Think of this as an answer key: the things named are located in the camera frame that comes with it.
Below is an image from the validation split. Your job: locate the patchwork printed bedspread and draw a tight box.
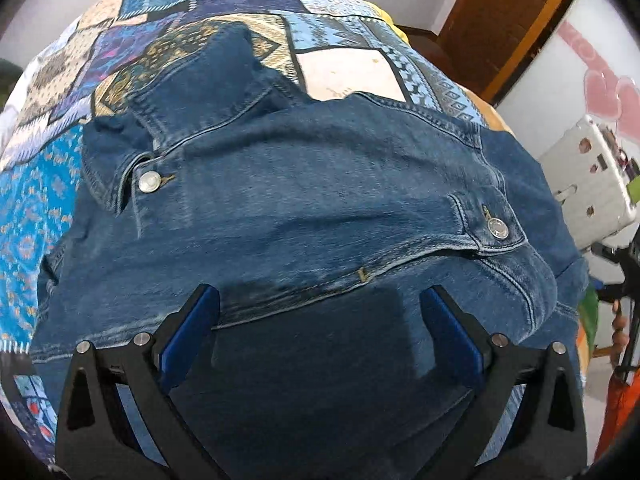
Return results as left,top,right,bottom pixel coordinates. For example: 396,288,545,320
0,0,501,466

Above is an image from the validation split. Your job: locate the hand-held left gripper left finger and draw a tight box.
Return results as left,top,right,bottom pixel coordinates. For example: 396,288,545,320
54,284,228,480

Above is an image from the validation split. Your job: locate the yellow cloth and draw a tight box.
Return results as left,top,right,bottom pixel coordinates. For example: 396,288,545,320
367,2,412,46

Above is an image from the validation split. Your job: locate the pink heart wall sticker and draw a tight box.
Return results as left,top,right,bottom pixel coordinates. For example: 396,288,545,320
559,20,640,141

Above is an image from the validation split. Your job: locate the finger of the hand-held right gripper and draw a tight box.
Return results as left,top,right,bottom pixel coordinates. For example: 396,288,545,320
596,282,640,303
590,241,640,267

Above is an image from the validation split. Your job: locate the blue denim jacket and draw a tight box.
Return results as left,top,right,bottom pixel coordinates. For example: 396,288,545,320
30,25,591,480

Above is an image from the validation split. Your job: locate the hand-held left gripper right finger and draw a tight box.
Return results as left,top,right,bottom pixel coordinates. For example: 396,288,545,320
419,284,587,480

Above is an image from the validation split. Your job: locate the orange bed sheet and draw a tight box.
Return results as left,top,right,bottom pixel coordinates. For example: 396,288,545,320
462,85,516,136

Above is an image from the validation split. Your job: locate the person's right hand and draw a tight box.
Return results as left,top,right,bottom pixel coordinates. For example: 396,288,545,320
609,299,633,367

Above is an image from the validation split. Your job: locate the brown wooden door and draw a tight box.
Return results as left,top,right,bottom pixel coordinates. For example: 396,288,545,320
436,0,587,107

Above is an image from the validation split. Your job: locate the dark wooden headboard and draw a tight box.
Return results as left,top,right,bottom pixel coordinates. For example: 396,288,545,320
397,25,453,68

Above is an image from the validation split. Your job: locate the orange red cloth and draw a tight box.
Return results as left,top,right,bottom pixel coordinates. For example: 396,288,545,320
592,367,640,463

